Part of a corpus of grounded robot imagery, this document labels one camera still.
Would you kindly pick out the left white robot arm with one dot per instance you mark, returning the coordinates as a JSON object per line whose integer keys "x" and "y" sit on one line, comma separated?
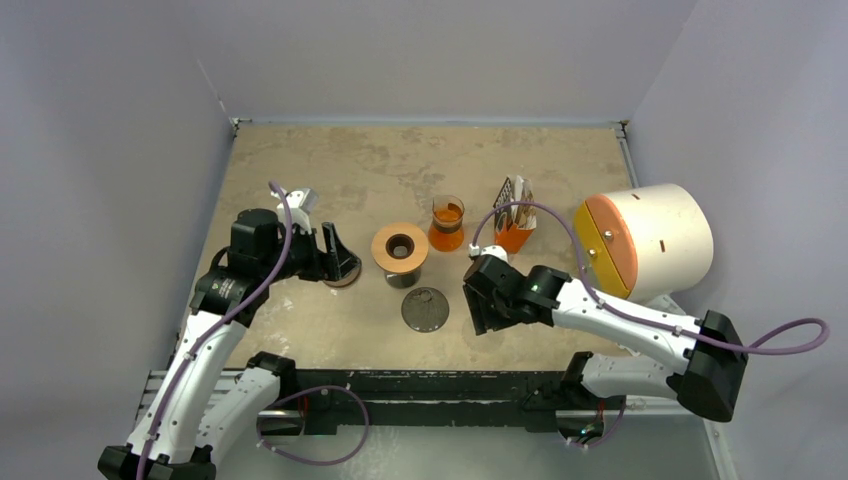
{"x": 183, "y": 435}

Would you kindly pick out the orange filter paper box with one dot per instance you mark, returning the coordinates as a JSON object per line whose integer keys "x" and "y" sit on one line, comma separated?
{"x": 514, "y": 220}

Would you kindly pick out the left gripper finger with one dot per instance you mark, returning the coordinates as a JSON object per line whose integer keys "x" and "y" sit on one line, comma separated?
{"x": 349, "y": 264}
{"x": 333, "y": 245}

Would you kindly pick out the white cylinder drum orange lid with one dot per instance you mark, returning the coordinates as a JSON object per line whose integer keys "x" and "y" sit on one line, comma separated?
{"x": 645, "y": 242}

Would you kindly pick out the brown wooden round coaster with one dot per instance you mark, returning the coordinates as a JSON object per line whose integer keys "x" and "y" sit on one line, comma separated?
{"x": 334, "y": 280}

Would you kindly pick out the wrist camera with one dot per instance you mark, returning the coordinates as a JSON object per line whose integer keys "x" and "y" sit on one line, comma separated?
{"x": 301, "y": 202}
{"x": 475, "y": 251}

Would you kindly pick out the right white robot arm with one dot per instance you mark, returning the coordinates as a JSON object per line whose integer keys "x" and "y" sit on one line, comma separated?
{"x": 694, "y": 361}

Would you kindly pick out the dark ribbed glass cone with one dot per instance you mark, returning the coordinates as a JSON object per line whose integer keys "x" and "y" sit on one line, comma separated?
{"x": 425, "y": 309}

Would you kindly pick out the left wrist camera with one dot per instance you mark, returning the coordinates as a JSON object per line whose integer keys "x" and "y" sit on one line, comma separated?
{"x": 301, "y": 202}

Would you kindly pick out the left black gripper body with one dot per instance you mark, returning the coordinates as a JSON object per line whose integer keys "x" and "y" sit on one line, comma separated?
{"x": 305, "y": 261}

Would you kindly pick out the amber glass carafe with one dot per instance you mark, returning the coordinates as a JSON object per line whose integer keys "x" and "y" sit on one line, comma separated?
{"x": 446, "y": 232}

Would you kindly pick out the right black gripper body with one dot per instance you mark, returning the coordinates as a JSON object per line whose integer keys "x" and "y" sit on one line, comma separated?
{"x": 486, "y": 291}

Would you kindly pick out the aluminium frame rail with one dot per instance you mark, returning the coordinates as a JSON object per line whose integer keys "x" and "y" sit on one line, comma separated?
{"x": 240, "y": 397}

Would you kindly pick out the wooden ring dripper stand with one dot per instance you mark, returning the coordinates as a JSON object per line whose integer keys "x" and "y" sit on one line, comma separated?
{"x": 400, "y": 249}

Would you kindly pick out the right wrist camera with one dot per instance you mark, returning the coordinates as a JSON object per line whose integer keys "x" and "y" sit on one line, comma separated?
{"x": 475, "y": 251}

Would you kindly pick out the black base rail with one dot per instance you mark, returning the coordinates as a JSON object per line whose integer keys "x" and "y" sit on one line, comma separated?
{"x": 536, "y": 401}

